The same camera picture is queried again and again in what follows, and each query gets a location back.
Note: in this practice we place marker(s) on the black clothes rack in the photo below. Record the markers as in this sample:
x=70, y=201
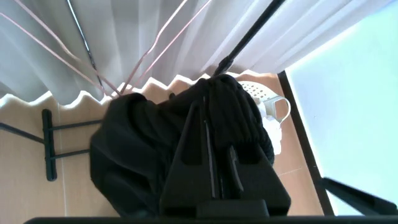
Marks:
x=49, y=140

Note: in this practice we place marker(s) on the beige curtain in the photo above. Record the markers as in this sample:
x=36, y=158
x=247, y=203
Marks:
x=124, y=37

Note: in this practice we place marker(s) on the black shorts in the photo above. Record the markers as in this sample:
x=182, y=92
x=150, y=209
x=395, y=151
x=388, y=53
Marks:
x=136, y=140

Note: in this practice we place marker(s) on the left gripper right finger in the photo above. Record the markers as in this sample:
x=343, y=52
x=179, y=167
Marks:
x=264, y=186

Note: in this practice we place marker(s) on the white laundry basket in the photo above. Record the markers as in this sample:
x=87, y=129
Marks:
x=255, y=90

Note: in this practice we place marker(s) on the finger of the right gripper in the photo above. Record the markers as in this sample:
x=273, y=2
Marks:
x=367, y=199

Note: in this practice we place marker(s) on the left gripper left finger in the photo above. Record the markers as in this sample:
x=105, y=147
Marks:
x=180, y=186

